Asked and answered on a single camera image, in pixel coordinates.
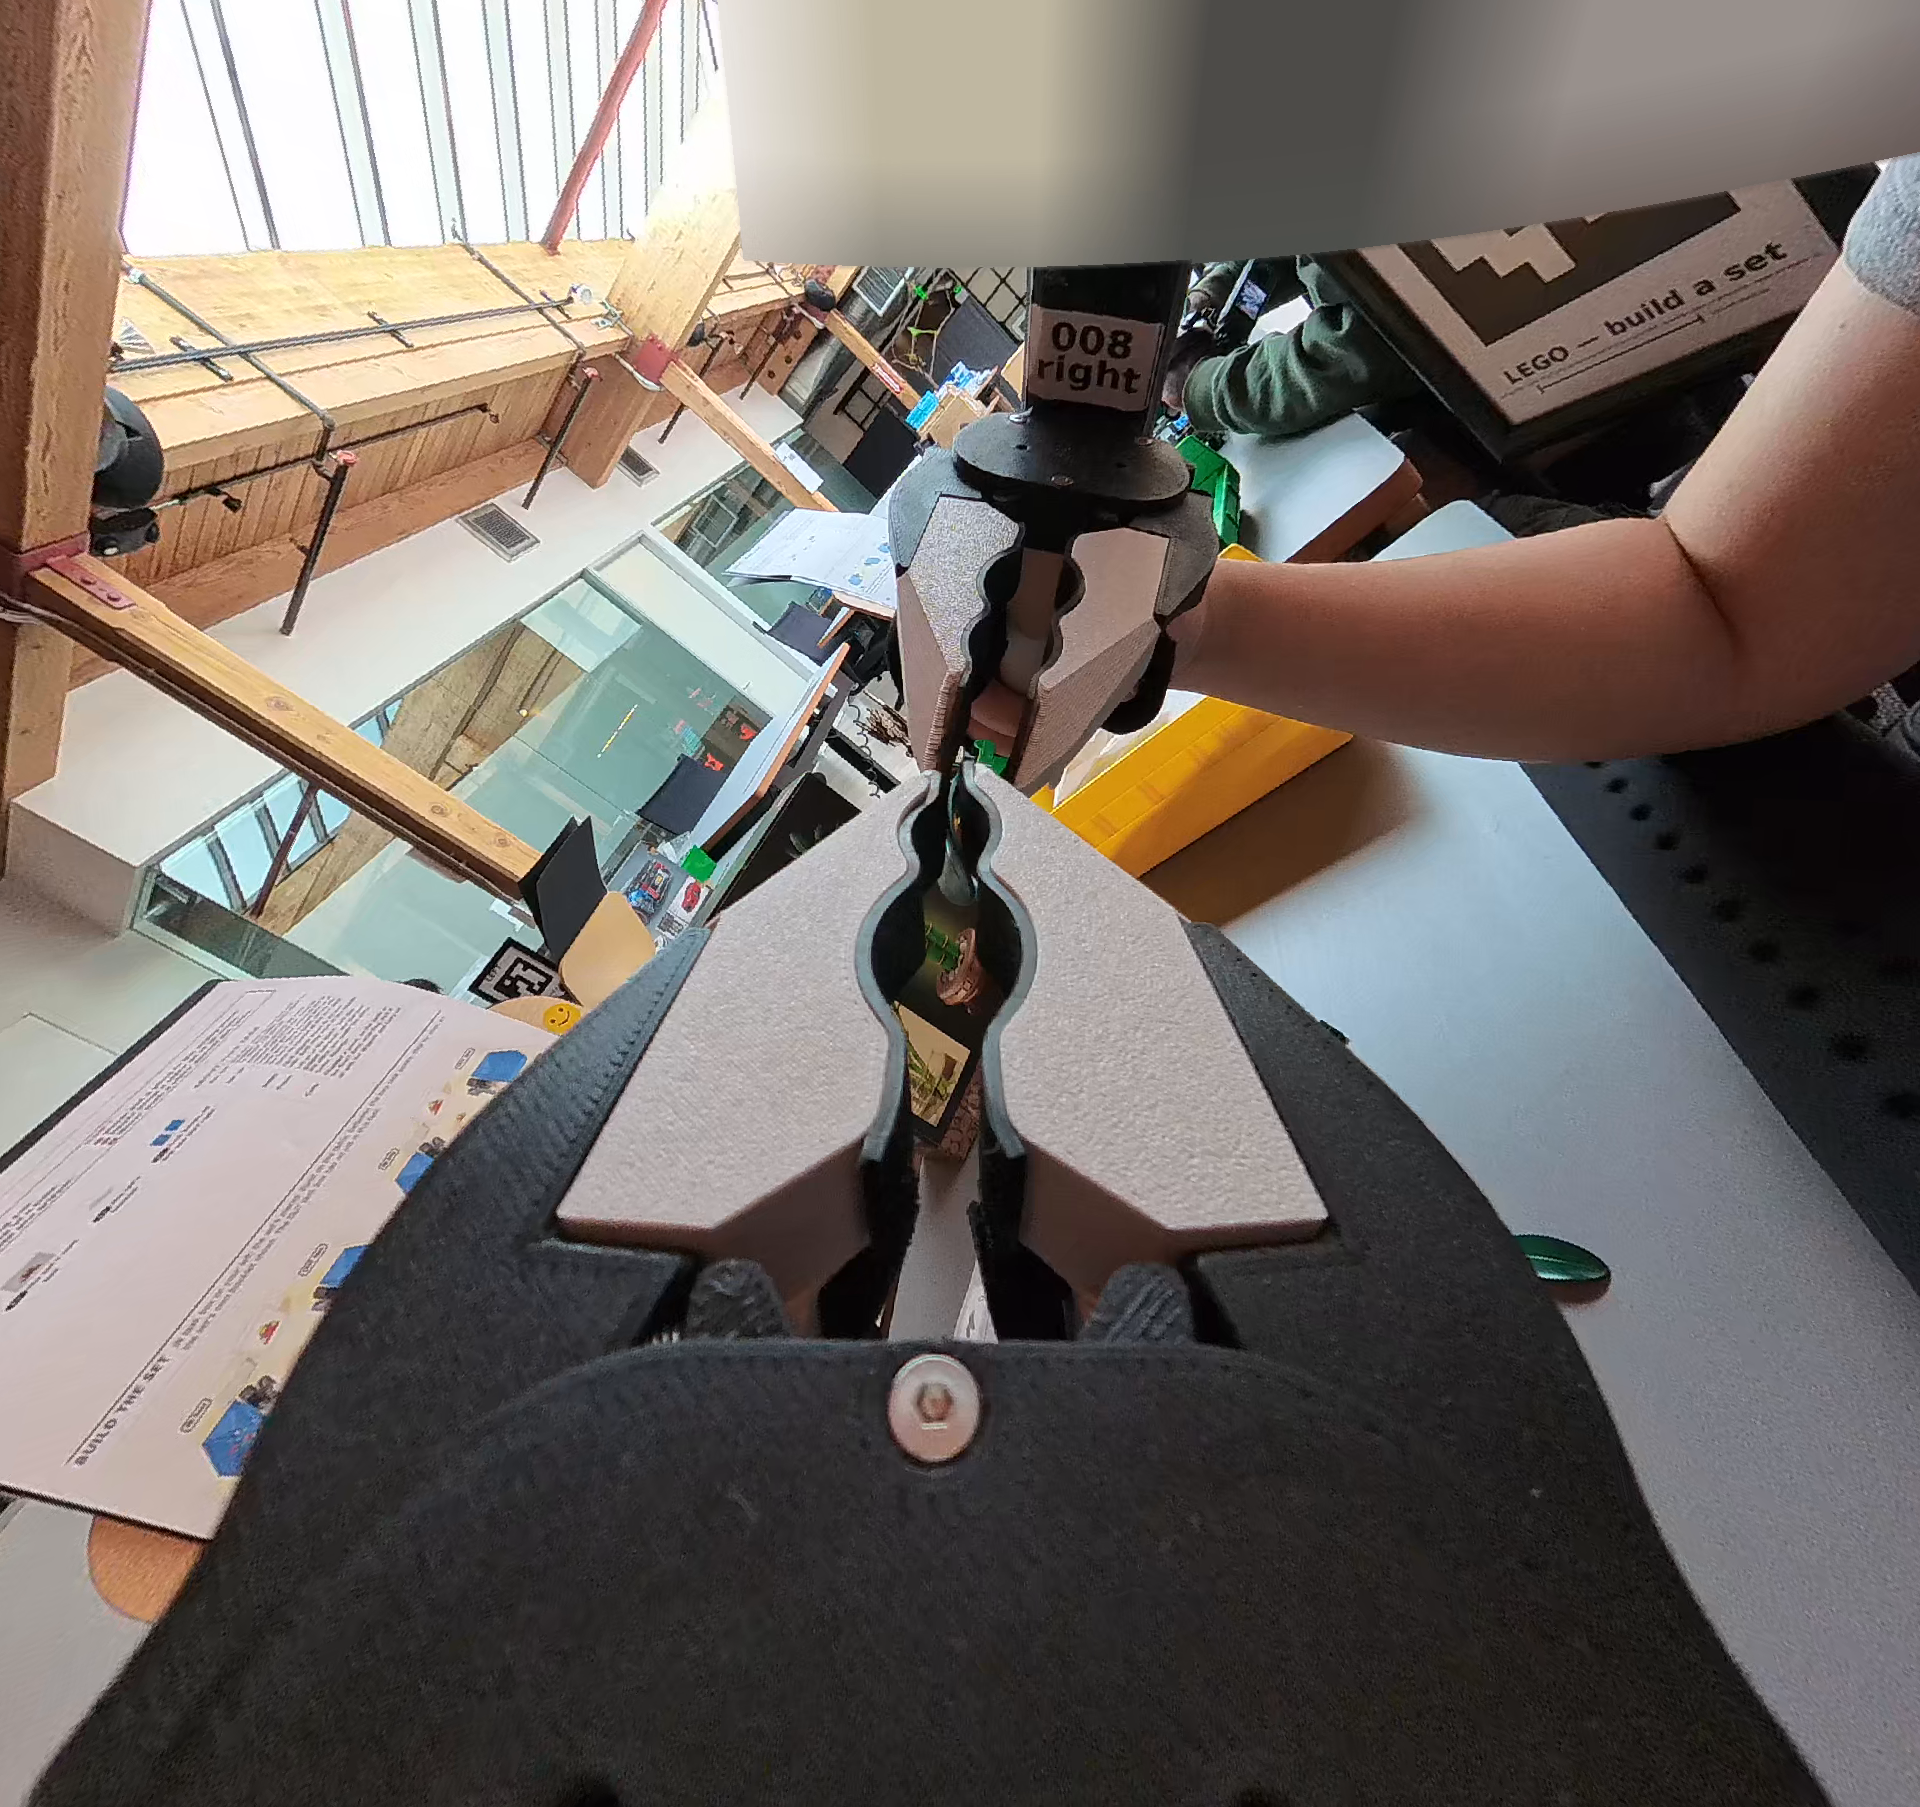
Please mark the black framed marker sign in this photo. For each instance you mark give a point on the black framed marker sign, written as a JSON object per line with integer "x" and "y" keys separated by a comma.
{"x": 1621, "y": 322}

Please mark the person's right hand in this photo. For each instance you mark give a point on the person's right hand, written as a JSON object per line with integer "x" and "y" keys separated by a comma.
{"x": 1001, "y": 714}

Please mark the black lego set box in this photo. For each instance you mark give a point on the black lego set box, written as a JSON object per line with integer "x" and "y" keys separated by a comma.
{"x": 937, "y": 1073}

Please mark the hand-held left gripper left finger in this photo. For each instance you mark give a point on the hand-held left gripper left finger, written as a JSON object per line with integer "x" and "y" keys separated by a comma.
{"x": 721, "y": 1087}

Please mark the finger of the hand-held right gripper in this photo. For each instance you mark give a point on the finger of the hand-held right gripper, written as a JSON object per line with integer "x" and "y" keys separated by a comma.
{"x": 1111, "y": 622}
{"x": 937, "y": 606}

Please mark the white desk with wood edge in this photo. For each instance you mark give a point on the white desk with wood edge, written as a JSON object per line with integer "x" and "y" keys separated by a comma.
{"x": 1320, "y": 487}

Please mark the green plastic bin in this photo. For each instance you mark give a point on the green plastic bin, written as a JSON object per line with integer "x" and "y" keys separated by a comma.
{"x": 1212, "y": 487}

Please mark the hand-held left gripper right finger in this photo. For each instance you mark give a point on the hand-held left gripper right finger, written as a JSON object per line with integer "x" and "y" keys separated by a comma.
{"x": 1155, "y": 1087}

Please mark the black ceiling-mounted device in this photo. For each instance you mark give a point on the black ceiling-mounted device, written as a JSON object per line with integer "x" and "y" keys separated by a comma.
{"x": 127, "y": 465}

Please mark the black perforated pad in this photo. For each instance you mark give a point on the black perforated pad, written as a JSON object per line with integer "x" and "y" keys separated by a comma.
{"x": 1771, "y": 936}

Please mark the printed instruction sheet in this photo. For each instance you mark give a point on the printed instruction sheet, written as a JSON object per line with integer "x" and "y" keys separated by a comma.
{"x": 226, "y": 1208}

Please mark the person's right forearm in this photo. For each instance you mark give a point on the person's right forearm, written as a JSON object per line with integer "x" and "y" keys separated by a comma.
{"x": 1425, "y": 652}

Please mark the yellow plastic bin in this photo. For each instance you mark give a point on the yellow plastic bin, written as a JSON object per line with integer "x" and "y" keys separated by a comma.
{"x": 1200, "y": 788}

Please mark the grey printed t-shirt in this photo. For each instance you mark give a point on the grey printed t-shirt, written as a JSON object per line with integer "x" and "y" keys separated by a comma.
{"x": 1889, "y": 239}

